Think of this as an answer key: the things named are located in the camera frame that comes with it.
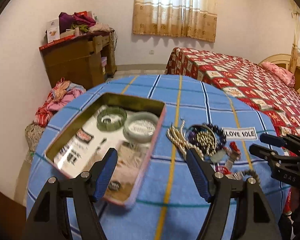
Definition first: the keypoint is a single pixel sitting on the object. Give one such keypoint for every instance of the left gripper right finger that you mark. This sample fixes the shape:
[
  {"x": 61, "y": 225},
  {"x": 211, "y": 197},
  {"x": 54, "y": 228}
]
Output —
[{"x": 254, "y": 218}]

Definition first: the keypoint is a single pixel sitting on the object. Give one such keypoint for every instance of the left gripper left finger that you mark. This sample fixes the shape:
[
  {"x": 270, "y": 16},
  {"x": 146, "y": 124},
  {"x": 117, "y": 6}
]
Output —
[{"x": 49, "y": 217}]

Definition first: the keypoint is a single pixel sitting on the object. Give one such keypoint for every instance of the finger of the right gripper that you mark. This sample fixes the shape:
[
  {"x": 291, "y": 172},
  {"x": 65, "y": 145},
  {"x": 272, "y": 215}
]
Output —
[
  {"x": 268, "y": 155},
  {"x": 288, "y": 141}
]

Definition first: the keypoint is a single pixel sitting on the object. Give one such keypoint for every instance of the pale jade bangle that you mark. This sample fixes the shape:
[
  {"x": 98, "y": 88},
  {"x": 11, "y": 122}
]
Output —
[{"x": 140, "y": 127}]

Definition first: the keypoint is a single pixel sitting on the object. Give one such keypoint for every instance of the love sole label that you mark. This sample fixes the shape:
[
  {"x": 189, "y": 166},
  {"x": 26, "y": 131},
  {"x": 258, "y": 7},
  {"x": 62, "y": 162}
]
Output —
[{"x": 241, "y": 134}]

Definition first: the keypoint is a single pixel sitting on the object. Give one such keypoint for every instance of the red pendant charm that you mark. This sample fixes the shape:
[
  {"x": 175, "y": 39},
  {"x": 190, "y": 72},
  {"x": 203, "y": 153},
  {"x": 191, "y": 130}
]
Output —
[{"x": 233, "y": 153}]

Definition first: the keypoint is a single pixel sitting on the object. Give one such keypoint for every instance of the red patchwork bed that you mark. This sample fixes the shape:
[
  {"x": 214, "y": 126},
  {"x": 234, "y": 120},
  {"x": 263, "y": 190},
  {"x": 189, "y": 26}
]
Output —
[{"x": 244, "y": 80}]

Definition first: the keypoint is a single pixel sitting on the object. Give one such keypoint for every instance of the blue plaid tablecloth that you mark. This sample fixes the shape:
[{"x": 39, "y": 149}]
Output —
[{"x": 168, "y": 205}]

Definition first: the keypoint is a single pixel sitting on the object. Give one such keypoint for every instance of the pink pillow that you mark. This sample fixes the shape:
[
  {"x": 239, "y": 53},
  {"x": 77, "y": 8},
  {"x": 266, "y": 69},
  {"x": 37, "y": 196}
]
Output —
[{"x": 284, "y": 75}]

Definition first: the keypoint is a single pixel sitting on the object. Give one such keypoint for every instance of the wooden headboard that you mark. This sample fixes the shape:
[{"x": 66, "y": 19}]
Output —
[{"x": 284, "y": 61}]

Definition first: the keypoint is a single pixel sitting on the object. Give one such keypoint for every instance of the paper card in tin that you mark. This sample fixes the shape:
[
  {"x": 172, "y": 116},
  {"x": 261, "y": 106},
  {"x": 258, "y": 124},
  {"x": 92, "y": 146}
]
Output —
[{"x": 103, "y": 130}]

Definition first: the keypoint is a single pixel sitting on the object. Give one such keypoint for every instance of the pink metal tin box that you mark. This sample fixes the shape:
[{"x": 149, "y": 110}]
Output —
[{"x": 122, "y": 190}]

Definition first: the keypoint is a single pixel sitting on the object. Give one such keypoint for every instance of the pink clothes pile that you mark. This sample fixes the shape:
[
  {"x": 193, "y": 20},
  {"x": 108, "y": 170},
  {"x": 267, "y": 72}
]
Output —
[{"x": 59, "y": 96}]

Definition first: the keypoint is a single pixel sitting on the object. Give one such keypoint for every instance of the wooden desk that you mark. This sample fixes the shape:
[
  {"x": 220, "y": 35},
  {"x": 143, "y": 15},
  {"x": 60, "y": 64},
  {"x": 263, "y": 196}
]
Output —
[{"x": 87, "y": 60}]

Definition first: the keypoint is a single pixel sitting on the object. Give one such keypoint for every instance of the beige patterned curtain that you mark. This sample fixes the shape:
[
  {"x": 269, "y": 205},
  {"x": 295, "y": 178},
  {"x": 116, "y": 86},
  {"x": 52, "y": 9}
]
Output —
[{"x": 176, "y": 18}]

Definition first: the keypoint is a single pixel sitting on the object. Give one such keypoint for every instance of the white product box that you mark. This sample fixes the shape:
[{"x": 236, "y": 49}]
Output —
[{"x": 52, "y": 30}]

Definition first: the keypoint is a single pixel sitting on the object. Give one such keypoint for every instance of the clothes pile on desk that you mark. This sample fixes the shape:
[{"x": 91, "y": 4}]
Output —
[{"x": 81, "y": 20}]

